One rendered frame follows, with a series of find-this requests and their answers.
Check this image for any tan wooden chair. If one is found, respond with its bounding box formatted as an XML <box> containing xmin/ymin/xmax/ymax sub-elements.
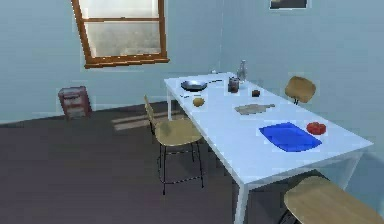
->
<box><xmin>279</xmin><ymin>175</ymin><xmax>384</xmax><ymax>224</ymax></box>
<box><xmin>143</xmin><ymin>94</ymin><xmax>205</xmax><ymax>196</ymax></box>
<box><xmin>284</xmin><ymin>75</ymin><xmax>317</xmax><ymax>106</ymax></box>

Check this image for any black frying pan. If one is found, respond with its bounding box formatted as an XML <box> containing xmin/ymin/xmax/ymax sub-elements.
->
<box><xmin>180</xmin><ymin>78</ymin><xmax>225</xmax><ymax>93</ymax></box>

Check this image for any dark brown jar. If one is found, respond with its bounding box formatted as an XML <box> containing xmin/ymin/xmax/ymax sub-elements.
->
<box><xmin>228</xmin><ymin>76</ymin><xmax>241</xmax><ymax>94</ymax></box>

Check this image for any beige cutting board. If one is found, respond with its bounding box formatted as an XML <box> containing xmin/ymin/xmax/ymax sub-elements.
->
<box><xmin>234</xmin><ymin>103</ymin><xmax>276</xmax><ymax>116</ymax></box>

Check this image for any clear glass bottle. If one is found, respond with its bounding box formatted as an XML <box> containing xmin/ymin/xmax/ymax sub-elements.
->
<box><xmin>236</xmin><ymin>59</ymin><xmax>249</xmax><ymax>84</ymax></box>

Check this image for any white dining table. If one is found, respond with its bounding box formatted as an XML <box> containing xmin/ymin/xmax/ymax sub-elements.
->
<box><xmin>163</xmin><ymin>71</ymin><xmax>375</xmax><ymax>224</ymax></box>

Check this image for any blue tray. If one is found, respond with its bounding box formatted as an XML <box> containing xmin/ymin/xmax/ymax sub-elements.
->
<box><xmin>258</xmin><ymin>121</ymin><xmax>323</xmax><ymax>153</ymax></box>

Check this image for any wooden framed window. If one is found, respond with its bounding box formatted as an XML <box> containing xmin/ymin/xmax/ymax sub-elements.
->
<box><xmin>70</xmin><ymin>0</ymin><xmax>171</xmax><ymax>70</ymax></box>

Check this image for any red bin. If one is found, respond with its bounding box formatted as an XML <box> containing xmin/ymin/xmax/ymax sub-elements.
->
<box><xmin>57</xmin><ymin>85</ymin><xmax>93</xmax><ymax>120</ymax></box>

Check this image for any red tomato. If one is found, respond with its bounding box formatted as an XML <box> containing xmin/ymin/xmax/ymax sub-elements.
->
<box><xmin>306</xmin><ymin>121</ymin><xmax>327</xmax><ymax>136</ymax></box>

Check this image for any dark framed wall picture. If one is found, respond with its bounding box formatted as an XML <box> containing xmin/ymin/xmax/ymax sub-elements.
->
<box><xmin>269</xmin><ymin>0</ymin><xmax>311</xmax><ymax>11</ymax></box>

